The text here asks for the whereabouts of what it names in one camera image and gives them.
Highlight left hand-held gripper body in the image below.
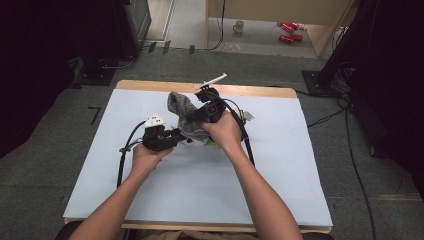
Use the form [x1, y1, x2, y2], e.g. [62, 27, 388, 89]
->
[141, 114, 175, 153]

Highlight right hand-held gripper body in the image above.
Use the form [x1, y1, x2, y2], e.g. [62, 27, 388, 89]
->
[194, 73, 228, 124]

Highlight grey fluffy cloth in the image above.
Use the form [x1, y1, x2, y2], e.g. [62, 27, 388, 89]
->
[166, 91, 212, 143]

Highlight panda plush toy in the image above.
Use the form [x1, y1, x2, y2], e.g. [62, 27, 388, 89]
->
[171, 110, 255, 150]

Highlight person's left hand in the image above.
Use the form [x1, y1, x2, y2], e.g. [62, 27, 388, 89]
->
[132, 143, 174, 176]

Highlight person's right hand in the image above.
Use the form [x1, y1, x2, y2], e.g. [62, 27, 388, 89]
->
[200, 111, 244, 153]

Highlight wooden table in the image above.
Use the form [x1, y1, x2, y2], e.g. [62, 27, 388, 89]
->
[63, 79, 334, 234]

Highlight white table mat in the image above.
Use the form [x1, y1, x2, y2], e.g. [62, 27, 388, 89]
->
[63, 89, 334, 228]

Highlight black stand base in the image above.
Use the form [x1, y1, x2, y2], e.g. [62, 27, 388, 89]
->
[73, 58, 117, 88]

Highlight person's beige trousers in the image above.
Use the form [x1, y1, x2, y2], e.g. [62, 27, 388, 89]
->
[136, 229, 259, 240]

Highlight black cabinet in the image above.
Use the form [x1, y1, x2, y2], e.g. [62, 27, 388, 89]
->
[113, 0, 153, 58]

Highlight wooden shelf unit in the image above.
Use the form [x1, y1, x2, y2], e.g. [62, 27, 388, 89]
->
[204, 0, 355, 58]

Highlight black metal stand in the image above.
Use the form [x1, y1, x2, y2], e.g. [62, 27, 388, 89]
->
[301, 0, 379, 98]

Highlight left hand-held gripper cable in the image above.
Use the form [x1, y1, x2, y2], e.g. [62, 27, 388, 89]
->
[116, 120, 148, 189]

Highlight hand-held gripper cable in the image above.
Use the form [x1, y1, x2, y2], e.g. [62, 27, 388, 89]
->
[213, 96, 256, 168]
[116, 120, 148, 189]

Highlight right hand-held gripper cable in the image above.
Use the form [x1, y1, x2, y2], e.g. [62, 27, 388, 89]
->
[213, 96, 256, 168]

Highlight black hanging cable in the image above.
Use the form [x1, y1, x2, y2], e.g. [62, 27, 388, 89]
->
[205, 0, 226, 52]

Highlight black floor cable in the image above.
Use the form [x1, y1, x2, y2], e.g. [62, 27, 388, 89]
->
[343, 99, 378, 240]
[306, 108, 348, 129]

